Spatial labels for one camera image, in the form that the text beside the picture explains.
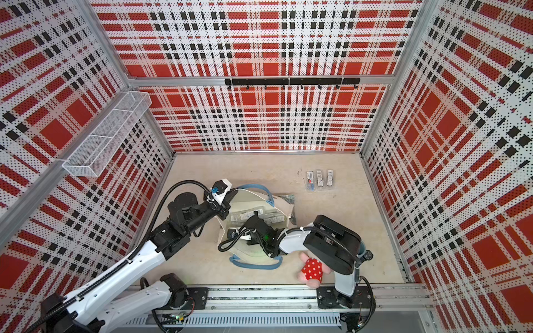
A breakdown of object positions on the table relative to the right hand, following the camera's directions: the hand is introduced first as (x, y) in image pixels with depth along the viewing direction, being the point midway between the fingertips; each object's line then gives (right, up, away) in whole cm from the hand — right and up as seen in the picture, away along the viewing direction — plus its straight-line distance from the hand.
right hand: (250, 221), depth 90 cm
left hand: (-2, +16, -17) cm, 23 cm away
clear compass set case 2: (+35, +17, +18) cm, 43 cm away
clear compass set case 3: (+40, +18, +18) cm, 47 cm away
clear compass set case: (+29, +17, +17) cm, 37 cm away
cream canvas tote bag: (+11, +9, -21) cm, 25 cm away
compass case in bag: (+10, +1, +1) cm, 10 cm away
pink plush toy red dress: (+25, -15, -15) cm, 33 cm away
